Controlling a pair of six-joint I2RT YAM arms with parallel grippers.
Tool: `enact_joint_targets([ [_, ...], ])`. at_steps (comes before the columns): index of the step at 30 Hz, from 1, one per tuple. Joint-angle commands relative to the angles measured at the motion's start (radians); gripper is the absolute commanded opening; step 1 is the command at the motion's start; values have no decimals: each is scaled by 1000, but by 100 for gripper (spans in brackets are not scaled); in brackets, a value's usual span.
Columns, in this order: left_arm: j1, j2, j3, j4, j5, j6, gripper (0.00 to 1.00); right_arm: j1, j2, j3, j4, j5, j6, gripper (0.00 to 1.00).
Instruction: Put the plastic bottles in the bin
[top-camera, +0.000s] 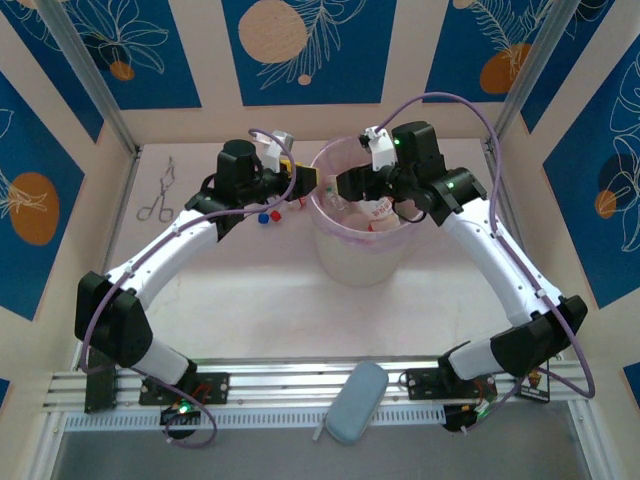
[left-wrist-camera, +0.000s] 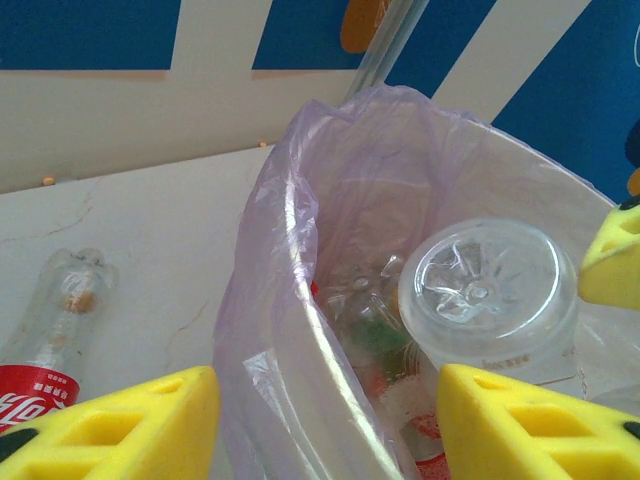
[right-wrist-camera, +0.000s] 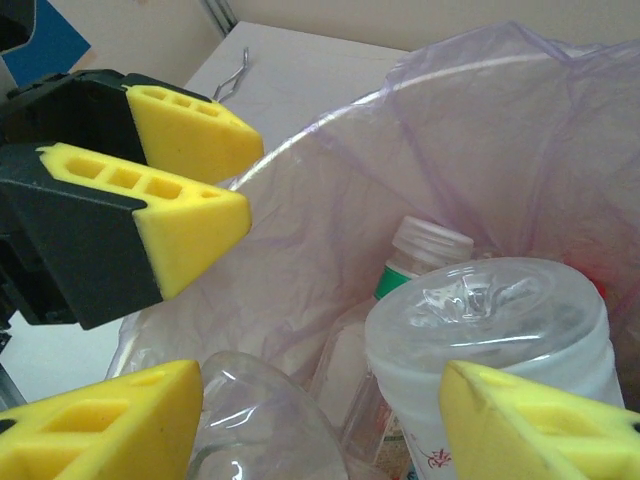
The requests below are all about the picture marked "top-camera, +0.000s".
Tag white round plastic bin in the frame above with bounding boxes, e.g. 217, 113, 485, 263
309, 135, 419, 288

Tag black printed card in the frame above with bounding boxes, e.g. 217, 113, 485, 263
519, 362, 552, 403

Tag aluminium frame post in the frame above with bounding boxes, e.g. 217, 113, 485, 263
33, 0, 142, 158
486, 0, 584, 152

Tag right controller board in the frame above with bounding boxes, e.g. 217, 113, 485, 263
442, 403, 496, 433

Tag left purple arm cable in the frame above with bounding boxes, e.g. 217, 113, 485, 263
79, 128, 301, 448

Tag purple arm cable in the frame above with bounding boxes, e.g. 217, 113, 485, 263
371, 91, 597, 432
79, 128, 301, 448

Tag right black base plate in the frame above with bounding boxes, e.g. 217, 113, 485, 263
405, 367, 497, 402

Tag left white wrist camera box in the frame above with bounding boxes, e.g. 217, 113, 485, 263
256, 128, 295, 172

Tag pink plastic bin liner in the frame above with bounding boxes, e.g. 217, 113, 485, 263
309, 135, 419, 249

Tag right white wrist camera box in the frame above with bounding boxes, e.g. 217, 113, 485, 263
356, 125, 398, 172

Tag small bottle green cap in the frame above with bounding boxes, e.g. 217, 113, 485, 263
323, 184, 349, 214

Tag aluminium mounting rail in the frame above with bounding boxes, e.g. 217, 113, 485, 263
42, 356, 597, 417

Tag left controller board green light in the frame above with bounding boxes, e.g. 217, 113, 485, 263
159, 403, 203, 428

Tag metal tongs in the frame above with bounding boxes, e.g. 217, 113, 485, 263
137, 156, 176, 223

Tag light blue zip case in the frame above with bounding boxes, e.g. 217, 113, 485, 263
313, 360, 390, 447

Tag clear cola bottle red cap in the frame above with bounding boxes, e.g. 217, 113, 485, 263
269, 196, 309, 224

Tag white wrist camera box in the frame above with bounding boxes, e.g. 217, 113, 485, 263
356, 125, 398, 172
256, 128, 295, 172

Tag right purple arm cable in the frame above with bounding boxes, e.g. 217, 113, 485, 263
371, 91, 597, 432

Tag white slotted cable duct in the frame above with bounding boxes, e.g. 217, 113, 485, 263
63, 405, 447, 433

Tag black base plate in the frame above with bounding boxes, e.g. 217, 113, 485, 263
405, 367, 497, 402
138, 371, 232, 407

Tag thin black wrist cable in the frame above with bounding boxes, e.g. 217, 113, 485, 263
394, 198, 427, 225

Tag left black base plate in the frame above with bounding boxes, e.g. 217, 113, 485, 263
138, 371, 232, 407

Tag black upright bracket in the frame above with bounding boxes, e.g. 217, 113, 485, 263
84, 349, 120, 415

